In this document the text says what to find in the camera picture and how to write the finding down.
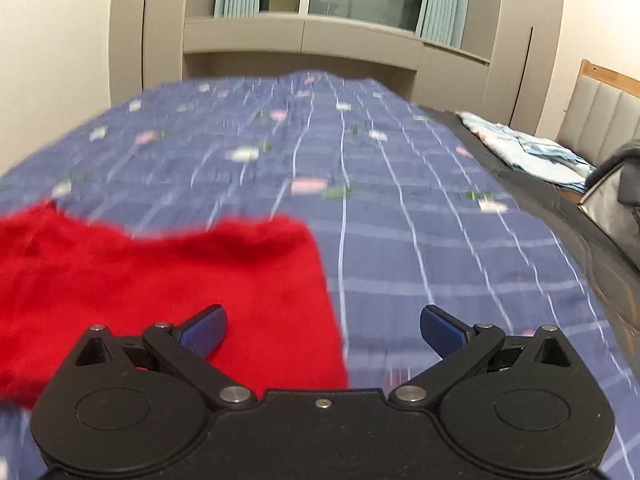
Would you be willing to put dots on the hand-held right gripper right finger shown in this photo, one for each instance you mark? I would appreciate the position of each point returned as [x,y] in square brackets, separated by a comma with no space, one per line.
[440,332]

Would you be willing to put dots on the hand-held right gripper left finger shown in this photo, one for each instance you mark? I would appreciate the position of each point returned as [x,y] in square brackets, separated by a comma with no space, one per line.
[206,332]

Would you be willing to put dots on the red pants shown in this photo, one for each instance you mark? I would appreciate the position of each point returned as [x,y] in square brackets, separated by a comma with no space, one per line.
[150,275]

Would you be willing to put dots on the blue plaid floral quilt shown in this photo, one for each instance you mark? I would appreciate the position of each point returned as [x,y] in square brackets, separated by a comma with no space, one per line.
[400,240]

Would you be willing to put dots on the dark grey bed sheet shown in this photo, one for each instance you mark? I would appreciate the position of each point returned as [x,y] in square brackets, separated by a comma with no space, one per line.
[590,240]

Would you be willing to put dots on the light blue folded blanket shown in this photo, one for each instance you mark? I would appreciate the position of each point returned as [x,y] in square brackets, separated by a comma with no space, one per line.
[525,152]

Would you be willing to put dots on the silver grey pillow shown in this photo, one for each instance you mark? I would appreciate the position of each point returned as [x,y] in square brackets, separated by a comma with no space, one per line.
[607,210]

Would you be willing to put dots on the dark grey cloth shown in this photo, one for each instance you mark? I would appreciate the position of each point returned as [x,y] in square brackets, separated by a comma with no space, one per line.
[631,175]

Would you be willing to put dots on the grey padded wooden headboard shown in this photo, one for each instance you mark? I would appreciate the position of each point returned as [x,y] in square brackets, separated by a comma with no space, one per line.
[605,110]

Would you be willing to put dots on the beige wardrobe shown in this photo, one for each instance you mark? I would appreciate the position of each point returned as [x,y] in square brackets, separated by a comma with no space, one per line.
[515,45]
[150,25]

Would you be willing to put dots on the beige window cabinet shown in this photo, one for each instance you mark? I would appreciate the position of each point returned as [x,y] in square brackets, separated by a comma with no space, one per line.
[300,37]

